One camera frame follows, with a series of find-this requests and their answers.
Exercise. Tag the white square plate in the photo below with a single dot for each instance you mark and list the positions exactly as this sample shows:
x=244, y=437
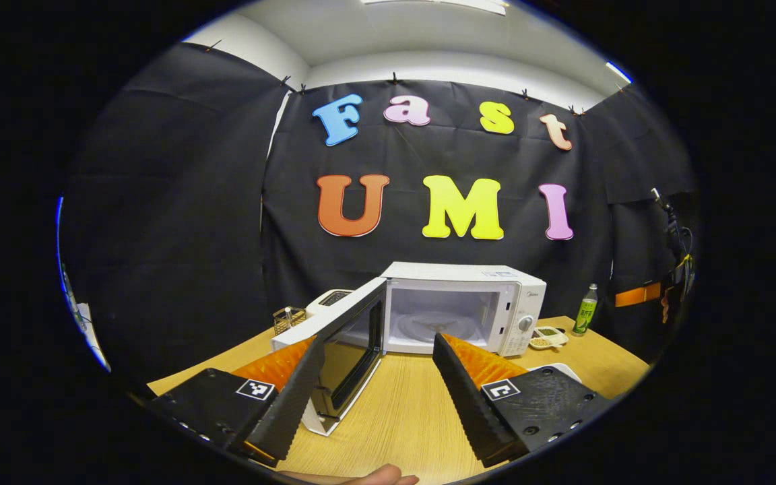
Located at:
x=563, y=369

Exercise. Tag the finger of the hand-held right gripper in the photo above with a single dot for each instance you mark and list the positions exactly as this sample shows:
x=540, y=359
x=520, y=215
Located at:
x=637, y=295

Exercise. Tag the glass microwave turntable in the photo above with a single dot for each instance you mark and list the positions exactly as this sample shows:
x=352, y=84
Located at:
x=438, y=329

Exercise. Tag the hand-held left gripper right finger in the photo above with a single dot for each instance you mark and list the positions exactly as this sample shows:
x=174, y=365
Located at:
x=472, y=404

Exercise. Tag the green label drink bottle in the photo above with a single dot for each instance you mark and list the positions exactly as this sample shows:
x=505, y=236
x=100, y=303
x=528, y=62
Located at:
x=585, y=313

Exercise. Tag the white divided snack dish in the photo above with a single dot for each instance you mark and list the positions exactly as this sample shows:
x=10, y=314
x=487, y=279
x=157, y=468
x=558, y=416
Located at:
x=548, y=337

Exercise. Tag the white toaster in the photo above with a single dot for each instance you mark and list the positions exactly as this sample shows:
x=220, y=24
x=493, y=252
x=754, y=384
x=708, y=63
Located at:
x=331, y=300

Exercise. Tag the large ceiling light panel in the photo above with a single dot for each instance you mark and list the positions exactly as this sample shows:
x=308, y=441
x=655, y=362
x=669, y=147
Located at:
x=442, y=4

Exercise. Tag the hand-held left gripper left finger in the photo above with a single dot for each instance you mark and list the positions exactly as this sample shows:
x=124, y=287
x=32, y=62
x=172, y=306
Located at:
x=294, y=404

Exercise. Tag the white microwave oven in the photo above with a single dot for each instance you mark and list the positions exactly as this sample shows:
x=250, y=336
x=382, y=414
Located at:
x=455, y=273

